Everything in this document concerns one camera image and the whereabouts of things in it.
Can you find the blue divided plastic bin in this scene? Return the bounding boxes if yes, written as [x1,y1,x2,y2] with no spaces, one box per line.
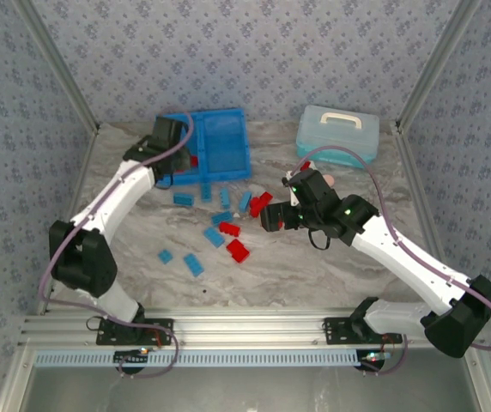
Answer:
[154,106,253,188]

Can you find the small black electronics board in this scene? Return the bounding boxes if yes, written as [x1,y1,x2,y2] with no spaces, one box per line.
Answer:
[114,349,150,366]
[359,349,391,370]

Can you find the black right gripper wire loop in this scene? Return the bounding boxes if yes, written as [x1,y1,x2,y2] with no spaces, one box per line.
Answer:
[307,227,330,251]

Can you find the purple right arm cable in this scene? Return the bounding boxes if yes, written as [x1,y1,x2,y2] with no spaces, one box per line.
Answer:
[297,145,491,353]

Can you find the clear teal case white handle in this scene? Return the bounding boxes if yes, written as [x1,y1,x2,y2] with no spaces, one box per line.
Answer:
[295,105,380,170]

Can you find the aluminium side rail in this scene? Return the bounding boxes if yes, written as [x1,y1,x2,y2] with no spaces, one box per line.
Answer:
[393,122,461,312]
[37,126,100,314]

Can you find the wide aluminium base rail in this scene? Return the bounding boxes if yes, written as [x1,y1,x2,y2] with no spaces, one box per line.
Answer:
[17,306,485,348]

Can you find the aluminium frame post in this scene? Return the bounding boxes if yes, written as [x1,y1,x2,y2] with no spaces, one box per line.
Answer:
[394,0,485,130]
[12,0,101,135]

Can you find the slotted pale blue cable duct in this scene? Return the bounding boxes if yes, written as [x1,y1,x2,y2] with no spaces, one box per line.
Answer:
[34,348,362,368]

